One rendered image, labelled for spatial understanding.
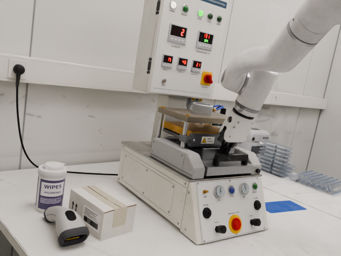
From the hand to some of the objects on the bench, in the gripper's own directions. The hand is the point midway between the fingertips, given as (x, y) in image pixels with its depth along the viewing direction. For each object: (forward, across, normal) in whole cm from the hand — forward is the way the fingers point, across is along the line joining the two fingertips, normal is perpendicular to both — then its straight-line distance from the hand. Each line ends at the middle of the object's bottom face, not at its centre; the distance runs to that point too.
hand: (224, 150), depth 118 cm
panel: (+19, 0, +21) cm, 28 cm away
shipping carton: (+28, +39, 0) cm, 48 cm away
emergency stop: (+18, 0, +20) cm, 27 cm away
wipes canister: (+32, +50, -13) cm, 61 cm away
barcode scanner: (+27, +52, +2) cm, 58 cm away
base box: (+29, -2, -5) cm, 30 cm away
